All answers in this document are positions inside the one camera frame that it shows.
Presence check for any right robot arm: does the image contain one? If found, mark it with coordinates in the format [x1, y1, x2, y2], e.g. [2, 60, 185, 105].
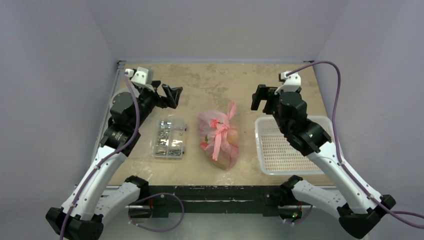
[251, 84, 396, 239]

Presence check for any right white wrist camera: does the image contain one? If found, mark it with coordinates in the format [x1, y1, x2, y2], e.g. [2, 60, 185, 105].
[274, 71, 302, 95]

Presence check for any white perforated plastic basket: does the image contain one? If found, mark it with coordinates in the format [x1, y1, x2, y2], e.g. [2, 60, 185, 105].
[255, 116, 324, 176]

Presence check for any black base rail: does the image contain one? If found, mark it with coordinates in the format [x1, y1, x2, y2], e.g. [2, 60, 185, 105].
[128, 185, 309, 221]

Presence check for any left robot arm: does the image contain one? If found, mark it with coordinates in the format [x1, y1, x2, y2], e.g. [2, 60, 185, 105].
[45, 80, 183, 240]

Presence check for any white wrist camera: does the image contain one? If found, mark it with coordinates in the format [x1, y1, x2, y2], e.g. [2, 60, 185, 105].
[274, 71, 302, 95]
[124, 66, 155, 92]

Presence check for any pink plastic bag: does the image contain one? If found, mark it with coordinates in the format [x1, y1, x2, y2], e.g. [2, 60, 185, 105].
[197, 101, 239, 171]

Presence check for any orange fake fruit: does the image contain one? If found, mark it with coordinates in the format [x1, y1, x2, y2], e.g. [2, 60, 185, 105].
[226, 129, 239, 146]

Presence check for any clear screw organizer box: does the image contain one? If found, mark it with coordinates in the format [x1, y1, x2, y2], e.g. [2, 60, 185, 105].
[152, 117, 188, 160]

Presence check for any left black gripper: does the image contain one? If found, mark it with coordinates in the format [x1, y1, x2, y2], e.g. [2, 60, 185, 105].
[131, 80, 181, 130]

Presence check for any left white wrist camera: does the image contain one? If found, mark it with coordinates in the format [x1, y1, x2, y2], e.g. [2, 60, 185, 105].
[124, 66, 155, 92]

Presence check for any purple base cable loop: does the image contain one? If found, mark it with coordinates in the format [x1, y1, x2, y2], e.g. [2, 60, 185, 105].
[127, 192, 185, 233]

